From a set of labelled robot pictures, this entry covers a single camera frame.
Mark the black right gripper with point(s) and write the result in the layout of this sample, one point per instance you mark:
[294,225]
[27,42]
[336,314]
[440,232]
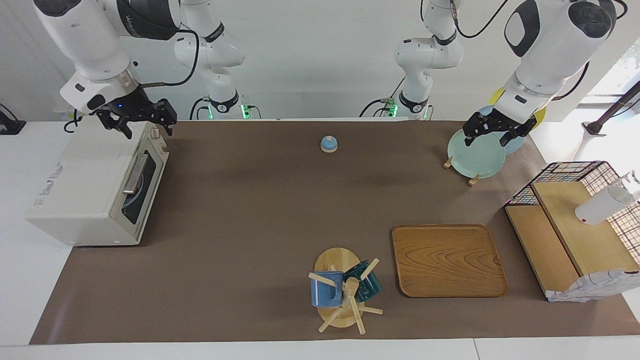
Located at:
[140,110]

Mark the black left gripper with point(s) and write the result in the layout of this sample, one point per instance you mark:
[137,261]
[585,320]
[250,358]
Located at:
[495,122]

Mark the glass oven door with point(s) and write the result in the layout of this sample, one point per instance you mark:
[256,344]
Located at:
[150,200]

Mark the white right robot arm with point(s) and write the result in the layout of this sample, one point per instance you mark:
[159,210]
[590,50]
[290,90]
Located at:
[85,35]

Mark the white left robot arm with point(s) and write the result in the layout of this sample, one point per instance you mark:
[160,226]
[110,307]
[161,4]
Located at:
[545,55]

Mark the cream toaster oven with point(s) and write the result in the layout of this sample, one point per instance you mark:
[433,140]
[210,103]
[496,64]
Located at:
[85,185]

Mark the light green plate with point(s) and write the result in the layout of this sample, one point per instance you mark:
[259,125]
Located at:
[475,157]

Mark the large light blue plate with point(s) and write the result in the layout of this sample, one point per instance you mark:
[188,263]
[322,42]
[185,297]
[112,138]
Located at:
[515,145]

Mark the wooden plate rack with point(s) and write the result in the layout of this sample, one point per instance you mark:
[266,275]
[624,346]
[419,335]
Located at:
[473,180]

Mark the yellow plate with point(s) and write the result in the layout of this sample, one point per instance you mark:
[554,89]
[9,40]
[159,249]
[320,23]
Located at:
[539,120]

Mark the wooden serving tray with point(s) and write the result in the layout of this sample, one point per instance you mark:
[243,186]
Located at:
[450,260]

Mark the black stand pole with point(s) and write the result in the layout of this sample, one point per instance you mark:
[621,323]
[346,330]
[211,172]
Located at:
[612,107]

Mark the white cylindrical bottle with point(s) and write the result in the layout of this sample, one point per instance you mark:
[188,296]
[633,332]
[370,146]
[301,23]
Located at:
[600,206]

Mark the brown table mat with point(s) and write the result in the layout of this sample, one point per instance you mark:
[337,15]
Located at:
[250,225]

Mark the wooden two-tier shelf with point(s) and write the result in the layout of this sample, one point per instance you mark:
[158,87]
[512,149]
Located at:
[580,250]

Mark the white patterned cloth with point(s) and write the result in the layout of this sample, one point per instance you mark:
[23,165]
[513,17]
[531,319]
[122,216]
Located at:
[595,287]

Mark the dark green mug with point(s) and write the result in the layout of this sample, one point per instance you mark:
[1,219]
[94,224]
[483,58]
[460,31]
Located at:
[367,285]

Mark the wooden mug tree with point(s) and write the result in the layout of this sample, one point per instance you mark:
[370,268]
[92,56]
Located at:
[336,260]

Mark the blue mug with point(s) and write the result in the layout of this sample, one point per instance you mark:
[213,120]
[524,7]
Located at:
[325,292]

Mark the black clamp mount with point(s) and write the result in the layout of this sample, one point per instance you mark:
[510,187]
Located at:
[10,125]

